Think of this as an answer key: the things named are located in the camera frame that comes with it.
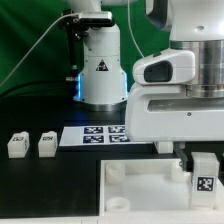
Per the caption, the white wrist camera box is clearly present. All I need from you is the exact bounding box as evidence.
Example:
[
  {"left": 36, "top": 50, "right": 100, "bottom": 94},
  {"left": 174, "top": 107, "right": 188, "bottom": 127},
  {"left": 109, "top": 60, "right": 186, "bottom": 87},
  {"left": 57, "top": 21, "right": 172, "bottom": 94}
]
[{"left": 133, "top": 48, "right": 196, "bottom": 85}]

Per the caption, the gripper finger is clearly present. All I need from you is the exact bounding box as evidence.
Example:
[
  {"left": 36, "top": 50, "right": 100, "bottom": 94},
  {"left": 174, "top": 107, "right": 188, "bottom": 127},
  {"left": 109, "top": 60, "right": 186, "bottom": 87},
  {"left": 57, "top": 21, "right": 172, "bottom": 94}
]
[{"left": 174, "top": 142, "right": 193, "bottom": 172}]

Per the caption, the white marker sheet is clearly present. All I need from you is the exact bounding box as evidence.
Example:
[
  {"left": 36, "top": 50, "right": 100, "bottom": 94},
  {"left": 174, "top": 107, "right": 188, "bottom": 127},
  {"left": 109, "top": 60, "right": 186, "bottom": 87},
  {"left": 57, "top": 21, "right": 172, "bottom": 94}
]
[{"left": 58, "top": 124, "right": 154, "bottom": 147}]

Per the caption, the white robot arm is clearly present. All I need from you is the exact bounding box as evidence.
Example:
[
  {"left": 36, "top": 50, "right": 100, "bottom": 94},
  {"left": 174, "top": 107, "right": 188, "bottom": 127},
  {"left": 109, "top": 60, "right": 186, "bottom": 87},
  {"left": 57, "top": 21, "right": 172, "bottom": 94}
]
[{"left": 125, "top": 0, "right": 224, "bottom": 153}]

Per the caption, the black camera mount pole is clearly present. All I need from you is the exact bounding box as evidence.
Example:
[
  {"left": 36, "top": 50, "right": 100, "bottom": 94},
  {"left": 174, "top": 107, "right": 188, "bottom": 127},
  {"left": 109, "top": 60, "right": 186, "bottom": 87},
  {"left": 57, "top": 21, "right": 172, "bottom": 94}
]
[{"left": 61, "top": 10, "right": 88, "bottom": 82}]

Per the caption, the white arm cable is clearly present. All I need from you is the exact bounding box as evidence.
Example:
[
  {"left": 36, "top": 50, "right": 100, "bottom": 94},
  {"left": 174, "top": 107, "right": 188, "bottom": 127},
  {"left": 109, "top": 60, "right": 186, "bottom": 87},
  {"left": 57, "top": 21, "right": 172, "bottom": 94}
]
[{"left": 126, "top": 0, "right": 146, "bottom": 59}]

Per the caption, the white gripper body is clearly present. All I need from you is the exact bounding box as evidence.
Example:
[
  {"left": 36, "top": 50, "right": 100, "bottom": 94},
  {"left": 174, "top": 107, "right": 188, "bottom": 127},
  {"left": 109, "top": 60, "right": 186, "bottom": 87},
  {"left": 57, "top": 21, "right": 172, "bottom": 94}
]
[{"left": 125, "top": 83, "right": 224, "bottom": 142}]

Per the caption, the grey camera cable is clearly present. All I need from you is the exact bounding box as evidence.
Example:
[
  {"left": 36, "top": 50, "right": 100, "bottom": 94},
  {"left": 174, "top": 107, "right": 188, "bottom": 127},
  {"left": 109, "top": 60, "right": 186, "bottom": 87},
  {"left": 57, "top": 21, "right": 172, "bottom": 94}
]
[{"left": 0, "top": 13, "right": 81, "bottom": 88}]

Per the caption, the white square tabletop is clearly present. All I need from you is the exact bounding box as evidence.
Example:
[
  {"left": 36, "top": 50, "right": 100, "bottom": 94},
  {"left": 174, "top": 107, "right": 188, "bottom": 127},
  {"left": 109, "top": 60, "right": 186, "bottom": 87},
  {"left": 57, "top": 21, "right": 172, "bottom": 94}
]
[{"left": 99, "top": 158, "right": 224, "bottom": 224}]

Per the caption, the silver camera on mount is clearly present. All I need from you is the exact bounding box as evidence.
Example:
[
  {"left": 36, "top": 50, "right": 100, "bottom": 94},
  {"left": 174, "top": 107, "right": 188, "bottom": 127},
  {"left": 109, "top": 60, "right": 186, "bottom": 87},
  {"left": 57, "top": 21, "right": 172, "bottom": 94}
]
[{"left": 78, "top": 11, "right": 114, "bottom": 27}]

